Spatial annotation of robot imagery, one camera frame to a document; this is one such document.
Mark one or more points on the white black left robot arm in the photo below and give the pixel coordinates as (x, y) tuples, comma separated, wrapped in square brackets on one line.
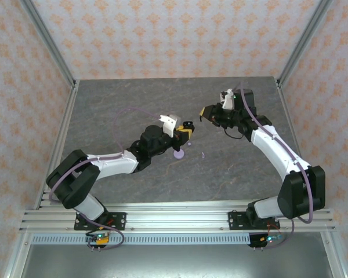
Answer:
[(113, 166)]

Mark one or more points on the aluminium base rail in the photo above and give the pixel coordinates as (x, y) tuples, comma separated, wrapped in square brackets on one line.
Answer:
[(177, 220)]

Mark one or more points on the aluminium lower frame rail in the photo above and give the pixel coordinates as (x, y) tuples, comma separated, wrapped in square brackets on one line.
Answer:
[(16, 260), (335, 260)]

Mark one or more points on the grey metal base panel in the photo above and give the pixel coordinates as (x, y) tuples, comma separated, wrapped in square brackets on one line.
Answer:
[(177, 260)]

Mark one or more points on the aluminium frame post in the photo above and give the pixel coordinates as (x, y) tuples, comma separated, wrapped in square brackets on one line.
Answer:
[(46, 37), (301, 43)]

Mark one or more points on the purple earbud charging case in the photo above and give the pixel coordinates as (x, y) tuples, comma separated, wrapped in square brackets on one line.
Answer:
[(179, 155)]

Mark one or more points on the aluminium table side rail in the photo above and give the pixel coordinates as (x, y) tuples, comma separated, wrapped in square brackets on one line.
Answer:
[(280, 92), (65, 121)]

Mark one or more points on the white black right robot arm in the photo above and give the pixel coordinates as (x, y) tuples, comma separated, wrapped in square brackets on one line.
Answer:
[(272, 147)]

